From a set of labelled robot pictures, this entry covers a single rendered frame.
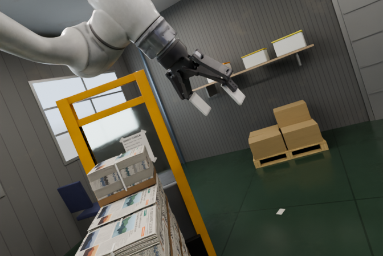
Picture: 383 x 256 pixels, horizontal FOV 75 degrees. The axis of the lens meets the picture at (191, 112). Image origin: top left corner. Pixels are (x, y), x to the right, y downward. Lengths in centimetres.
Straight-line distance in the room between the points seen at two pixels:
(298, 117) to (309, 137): 44
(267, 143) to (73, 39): 372
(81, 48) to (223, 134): 491
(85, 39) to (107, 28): 6
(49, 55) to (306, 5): 460
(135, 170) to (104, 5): 124
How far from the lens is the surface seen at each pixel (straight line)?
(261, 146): 413
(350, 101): 504
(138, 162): 166
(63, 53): 62
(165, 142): 216
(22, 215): 416
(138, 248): 118
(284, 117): 442
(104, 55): 64
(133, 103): 216
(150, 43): 58
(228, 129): 533
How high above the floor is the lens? 155
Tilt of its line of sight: 5 degrees down
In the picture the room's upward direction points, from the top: 21 degrees counter-clockwise
